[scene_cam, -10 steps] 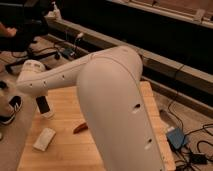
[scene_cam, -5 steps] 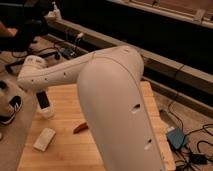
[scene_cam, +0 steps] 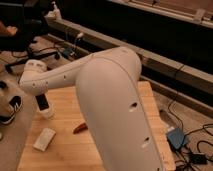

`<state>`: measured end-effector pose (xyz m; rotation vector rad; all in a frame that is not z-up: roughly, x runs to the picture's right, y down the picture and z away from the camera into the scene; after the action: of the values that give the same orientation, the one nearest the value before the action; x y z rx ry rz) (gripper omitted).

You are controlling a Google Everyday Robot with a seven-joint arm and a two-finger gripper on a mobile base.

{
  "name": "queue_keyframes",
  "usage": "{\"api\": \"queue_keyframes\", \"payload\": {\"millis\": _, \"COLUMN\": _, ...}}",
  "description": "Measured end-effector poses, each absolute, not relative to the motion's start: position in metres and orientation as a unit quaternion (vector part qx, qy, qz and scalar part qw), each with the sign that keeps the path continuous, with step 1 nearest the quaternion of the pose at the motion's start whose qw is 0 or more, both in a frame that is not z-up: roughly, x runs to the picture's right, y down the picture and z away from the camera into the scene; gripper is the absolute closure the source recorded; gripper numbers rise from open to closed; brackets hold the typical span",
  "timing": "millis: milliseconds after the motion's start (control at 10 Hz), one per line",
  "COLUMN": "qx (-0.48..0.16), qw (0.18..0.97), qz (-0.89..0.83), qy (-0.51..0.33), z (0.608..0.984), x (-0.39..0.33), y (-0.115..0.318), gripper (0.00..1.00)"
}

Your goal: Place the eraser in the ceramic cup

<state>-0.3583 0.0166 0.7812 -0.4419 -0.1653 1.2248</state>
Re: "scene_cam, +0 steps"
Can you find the black floor cables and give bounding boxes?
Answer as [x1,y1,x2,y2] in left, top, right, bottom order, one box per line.
[166,99,213,171]

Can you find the red chili pepper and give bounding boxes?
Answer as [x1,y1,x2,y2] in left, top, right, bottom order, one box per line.
[73,123,88,134]

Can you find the person hand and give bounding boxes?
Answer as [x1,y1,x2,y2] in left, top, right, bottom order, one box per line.
[5,26,18,36]

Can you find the white rectangular block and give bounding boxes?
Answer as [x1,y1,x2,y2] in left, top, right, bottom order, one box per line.
[33,128,56,151]

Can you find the power strip with plugs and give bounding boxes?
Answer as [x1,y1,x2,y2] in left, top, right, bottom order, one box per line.
[61,47,77,60]

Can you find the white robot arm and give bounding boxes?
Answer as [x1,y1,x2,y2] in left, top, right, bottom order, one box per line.
[20,46,165,171]

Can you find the blue electronic box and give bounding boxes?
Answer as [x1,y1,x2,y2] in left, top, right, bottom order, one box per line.
[166,128,189,150]

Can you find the white spray bottle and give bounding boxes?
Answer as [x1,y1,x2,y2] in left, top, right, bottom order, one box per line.
[47,1,62,20]

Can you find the black office chair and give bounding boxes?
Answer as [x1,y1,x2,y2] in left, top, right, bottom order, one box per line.
[0,0,59,73]

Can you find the black eraser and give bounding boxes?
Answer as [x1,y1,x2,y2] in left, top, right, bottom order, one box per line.
[36,94,49,111]

